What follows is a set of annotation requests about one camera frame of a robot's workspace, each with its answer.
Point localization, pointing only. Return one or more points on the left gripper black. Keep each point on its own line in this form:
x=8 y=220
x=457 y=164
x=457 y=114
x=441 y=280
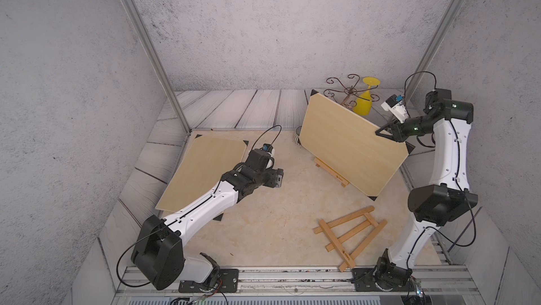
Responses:
x=275 y=177

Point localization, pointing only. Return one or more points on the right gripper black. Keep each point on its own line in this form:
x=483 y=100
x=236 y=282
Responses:
x=395 y=128

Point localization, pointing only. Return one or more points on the wooden board black corners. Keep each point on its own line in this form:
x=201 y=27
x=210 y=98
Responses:
x=348 y=144
x=207 y=158

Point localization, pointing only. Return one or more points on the small wooden easel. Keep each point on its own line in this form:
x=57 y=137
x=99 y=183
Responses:
x=328 y=169

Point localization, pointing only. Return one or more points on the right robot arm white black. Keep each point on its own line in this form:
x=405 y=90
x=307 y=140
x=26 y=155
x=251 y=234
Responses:
x=446 y=197

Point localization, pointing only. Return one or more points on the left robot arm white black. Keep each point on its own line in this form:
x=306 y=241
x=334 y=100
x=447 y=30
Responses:
x=159 y=250

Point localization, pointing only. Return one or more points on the yellow plastic wine glass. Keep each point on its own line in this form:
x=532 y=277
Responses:
x=364 y=98

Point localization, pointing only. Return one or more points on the metal scroll stand dark base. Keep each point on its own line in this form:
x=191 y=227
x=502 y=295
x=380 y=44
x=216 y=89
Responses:
x=346 y=95

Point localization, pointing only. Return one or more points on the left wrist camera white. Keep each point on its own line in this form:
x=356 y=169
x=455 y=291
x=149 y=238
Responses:
x=268 y=148

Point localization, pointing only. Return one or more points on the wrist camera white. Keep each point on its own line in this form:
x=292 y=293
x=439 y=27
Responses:
x=268 y=148
x=395 y=105

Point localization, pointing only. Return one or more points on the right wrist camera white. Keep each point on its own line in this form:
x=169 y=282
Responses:
x=395 y=105

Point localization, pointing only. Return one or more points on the right metal frame post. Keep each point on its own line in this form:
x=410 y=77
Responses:
x=432 y=50

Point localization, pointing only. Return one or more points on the metal frame post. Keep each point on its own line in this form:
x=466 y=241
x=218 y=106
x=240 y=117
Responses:
x=144 y=38
x=432 y=50

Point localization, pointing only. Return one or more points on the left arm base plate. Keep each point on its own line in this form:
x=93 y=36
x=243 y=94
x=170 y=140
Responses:
x=221 y=280

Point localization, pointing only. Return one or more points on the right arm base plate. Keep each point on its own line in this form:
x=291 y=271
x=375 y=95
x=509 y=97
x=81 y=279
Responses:
x=363 y=279

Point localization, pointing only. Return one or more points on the aluminium mounting rail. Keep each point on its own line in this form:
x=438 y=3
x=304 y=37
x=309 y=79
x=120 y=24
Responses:
x=445 y=284

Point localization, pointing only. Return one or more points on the left metal frame post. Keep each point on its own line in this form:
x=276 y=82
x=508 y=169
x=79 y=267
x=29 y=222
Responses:
x=144 y=38

